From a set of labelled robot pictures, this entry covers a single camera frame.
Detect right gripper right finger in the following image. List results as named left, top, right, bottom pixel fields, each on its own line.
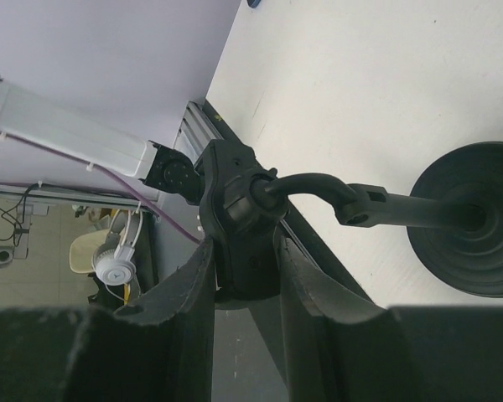
left=278, top=238, right=503, bottom=401

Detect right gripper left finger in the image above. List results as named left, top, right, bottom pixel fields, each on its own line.
left=0, top=239, right=215, bottom=401

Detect black round-base phone stand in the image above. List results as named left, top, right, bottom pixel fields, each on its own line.
left=196, top=140, right=503, bottom=304

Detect blue smartphone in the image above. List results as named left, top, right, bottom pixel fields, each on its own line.
left=247, top=0, right=261, bottom=8

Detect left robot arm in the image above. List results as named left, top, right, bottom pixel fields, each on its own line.
left=0, top=76, right=204, bottom=205

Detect white headphones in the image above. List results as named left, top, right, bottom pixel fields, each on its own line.
left=91, top=210, right=143, bottom=305

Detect cream chair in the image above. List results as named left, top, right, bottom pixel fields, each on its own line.
left=69, top=230, right=120, bottom=281

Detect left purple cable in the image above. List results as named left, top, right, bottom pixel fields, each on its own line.
left=0, top=125, right=202, bottom=244

